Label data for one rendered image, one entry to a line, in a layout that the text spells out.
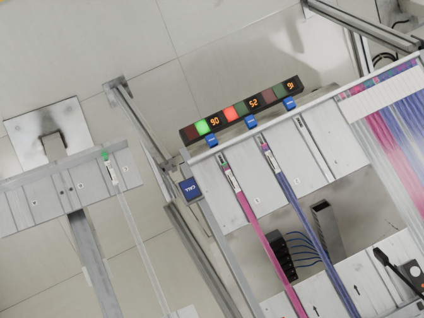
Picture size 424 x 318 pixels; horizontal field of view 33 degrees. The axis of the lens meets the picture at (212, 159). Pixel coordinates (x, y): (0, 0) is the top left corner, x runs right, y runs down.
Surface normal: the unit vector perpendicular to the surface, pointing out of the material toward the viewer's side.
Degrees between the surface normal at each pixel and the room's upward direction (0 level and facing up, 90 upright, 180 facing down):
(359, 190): 0
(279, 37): 0
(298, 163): 42
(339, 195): 0
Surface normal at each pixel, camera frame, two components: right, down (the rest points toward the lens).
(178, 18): 0.32, 0.39
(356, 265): 0.02, -0.26
